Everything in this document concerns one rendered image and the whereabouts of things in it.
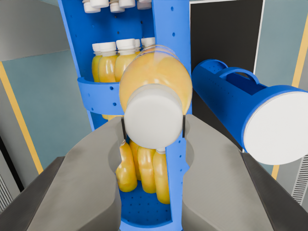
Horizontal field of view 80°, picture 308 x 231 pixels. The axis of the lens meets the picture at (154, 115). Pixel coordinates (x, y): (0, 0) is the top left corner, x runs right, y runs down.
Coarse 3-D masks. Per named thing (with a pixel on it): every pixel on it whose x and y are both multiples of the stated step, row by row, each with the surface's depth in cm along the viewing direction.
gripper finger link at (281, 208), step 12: (252, 156) 8; (252, 168) 7; (252, 180) 7; (264, 180) 7; (264, 192) 6; (276, 192) 6; (264, 204) 6; (276, 204) 6; (288, 204) 6; (276, 216) 6; (288, 216) 6; (300, 216) 6; (276, 228) 5; (288, 228) 5; (300, 228) 5
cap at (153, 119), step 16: (144, 96) 11; (160, 96) 11; (128, 112) 11; (144, 112) 11; (160, 112) 11; (176, 112) 11; (128, 128) 12; (144, 128) 12; (160, 128) 12; (176, 128) 12; (144, 144) 12; (160, 144) 12
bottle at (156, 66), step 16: (144, 48) 28; (160, 48) 22; (144, 64) 15; (160, 64) 15; (176, 64) 16; (128, 80) 15; (144, 80) 14; (160, 80) 14; (176, 80) 14; (128, 96) 14; (176, 96) 13
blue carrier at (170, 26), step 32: (64, 0) 41; (160, 0) 31; (96, 32) 52; (128, 32) 57; (160, 32) 33; (96, 96) 38; (96, 128) 54; (128, 192) 70; (128, 224) 52; (160, 224) 52
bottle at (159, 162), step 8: (160, 152) 53; (160, 160) 53; (160, 168) 53; (160, 176) 55; (160, 184) 56; (168, 184) 56; (160, 192) 58; (168, 192) 57; (160, 200) 59; (168, 200) 58
